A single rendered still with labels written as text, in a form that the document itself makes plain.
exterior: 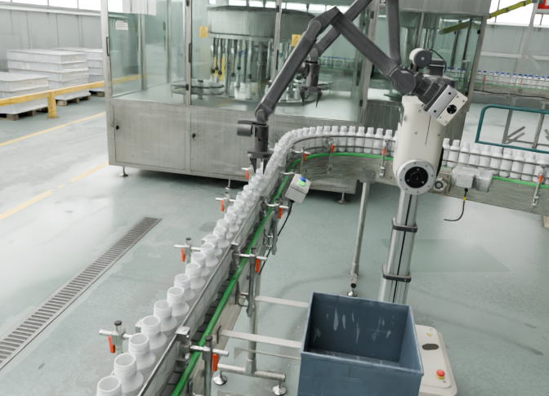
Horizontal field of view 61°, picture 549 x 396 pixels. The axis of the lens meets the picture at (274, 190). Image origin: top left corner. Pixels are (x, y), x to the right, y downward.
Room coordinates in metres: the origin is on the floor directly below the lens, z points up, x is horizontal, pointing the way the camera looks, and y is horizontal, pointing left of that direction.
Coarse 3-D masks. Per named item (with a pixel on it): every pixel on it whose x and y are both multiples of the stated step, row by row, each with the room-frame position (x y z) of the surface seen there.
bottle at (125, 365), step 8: (120, 360) 0.69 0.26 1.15; (128, 360) 0.69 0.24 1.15; (120, 368) 0.66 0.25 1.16; (128, 368) 0.66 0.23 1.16; (136, 368) 0.68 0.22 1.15; (120, 376) 0.66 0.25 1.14; (128, 376) 0.66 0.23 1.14; (136, 376) 0.68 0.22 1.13; (128, 384) 0.66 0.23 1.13; (136, 384) 0.67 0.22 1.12; (128, 392) 0.65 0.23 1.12; (136, 392) 0.66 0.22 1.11
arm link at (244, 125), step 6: (258, 114) 1.81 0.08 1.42; (264, 114) 1.80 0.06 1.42; (240, 120) 1.85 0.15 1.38; (246, 120) 1.84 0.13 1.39; (252, 120) 1.84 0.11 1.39; (258, 120) 1.81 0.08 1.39; (264, 120) 1.81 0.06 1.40; (240, 126) 1.84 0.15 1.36; (246, 126) 1.84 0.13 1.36; (240, 132) 1.84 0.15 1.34; (246, 132) 1.83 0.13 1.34
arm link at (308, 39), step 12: (312, 24) 1.78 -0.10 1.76; (312, 36) 1.78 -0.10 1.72; (300, 48) 1.82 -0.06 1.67; (288, 60) 1.82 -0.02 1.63; (300, 60) 1.82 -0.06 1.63; (288, 72) 1.82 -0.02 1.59; (276, 84) 1.83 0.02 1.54; (288, 84) 1.83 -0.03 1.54; (264, 96) 1.83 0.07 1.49; (276, 96) 1.82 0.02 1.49; (264, 108) 1.82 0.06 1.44
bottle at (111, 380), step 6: (108, 378) 0.63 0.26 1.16; (114, 378) 0.63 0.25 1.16; (102, 384) 0.62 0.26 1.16; (108, 384) 0.63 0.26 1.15; (114, 384) 0.63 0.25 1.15; (120, 384) 0.62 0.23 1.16; (102, 390) 0.60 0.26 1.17; (108, 390) 0.63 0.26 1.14; (114, 390) 0.61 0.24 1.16; (120, 390) 0.62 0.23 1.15
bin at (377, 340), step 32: (320, 320) 1.30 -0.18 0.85; (352, 320) 1.29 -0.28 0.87; (384, 320) 1.27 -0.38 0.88; (256, 352) 1.28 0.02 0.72; (320, 352) 1.29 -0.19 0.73; (352, 352) 1.29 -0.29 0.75; (384, 352) 1.27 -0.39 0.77; (416, 352) 1.06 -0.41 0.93; (320, 384) 1.00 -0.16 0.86; (352, 384) 0.99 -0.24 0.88; (384, 384) 0.98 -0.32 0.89; (416, 384) 0.96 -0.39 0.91
